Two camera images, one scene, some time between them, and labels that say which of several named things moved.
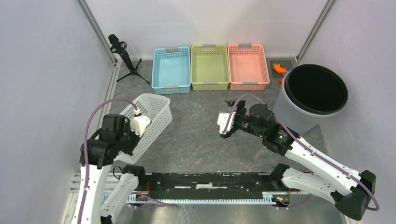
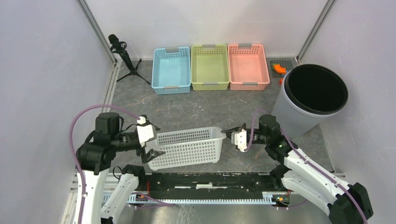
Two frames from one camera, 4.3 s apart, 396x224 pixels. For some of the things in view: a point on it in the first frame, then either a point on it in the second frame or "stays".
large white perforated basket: [158, 108] -> [186, 147]
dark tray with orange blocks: [279, 67] stays
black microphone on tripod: [119, 47] stays
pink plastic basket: [247, 66] stays
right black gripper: [240, 105] -> [229, 132]
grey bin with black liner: [309, 93] stays
